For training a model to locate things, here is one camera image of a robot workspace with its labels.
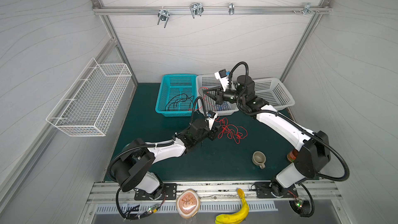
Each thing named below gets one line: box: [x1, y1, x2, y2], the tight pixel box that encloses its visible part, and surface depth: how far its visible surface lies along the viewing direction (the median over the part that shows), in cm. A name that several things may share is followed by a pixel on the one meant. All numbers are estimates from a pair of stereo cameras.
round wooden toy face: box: [176, 188, 201, 219], surface depth 69 cm
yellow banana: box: [215, 188, 250, 224], surface depth 65 cm
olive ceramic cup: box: [251, 150, 267, 170], surface depth 82 cm
